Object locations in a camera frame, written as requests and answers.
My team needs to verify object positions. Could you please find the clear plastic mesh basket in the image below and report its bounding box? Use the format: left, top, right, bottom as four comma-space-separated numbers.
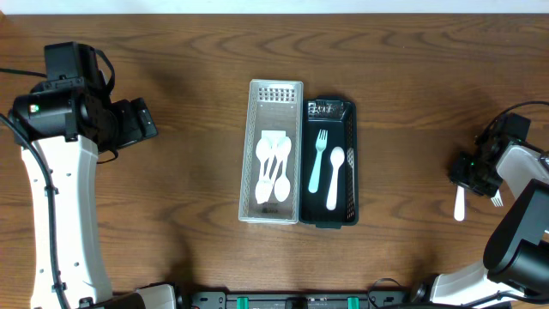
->
238, 79, 303, 225

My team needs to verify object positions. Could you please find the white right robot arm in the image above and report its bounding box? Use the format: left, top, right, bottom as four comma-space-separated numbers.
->
409, 112, 548, 308

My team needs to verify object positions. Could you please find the mint green plastic fork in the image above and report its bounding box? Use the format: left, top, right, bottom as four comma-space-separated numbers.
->
308, 129, 328, 193

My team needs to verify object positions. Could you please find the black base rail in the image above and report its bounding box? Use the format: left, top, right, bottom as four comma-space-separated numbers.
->
178, 288, 410, 309

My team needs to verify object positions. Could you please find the pink plastic fork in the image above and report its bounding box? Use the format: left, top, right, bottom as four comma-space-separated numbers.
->
454, 186, 465, 221

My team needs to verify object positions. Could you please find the black plastic mesh basket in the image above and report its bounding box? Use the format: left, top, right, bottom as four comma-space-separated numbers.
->
299, 96, 359, 229

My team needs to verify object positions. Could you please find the white plastic spoon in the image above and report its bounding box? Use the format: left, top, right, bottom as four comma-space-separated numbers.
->
256, 138, 272, 187
255, 149, 275, 204
265, 136, 292, 186
274, 161, 291, 203

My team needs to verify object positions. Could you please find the white plastic fork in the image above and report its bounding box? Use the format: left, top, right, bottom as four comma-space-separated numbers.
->
491, 190, 504, 207

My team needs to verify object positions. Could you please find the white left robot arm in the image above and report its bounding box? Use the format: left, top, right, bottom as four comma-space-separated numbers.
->
3, 42, 182, 308

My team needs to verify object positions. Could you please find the pink plastic spoon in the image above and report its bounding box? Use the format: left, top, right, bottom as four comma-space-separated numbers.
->
326, 147, 345, 210

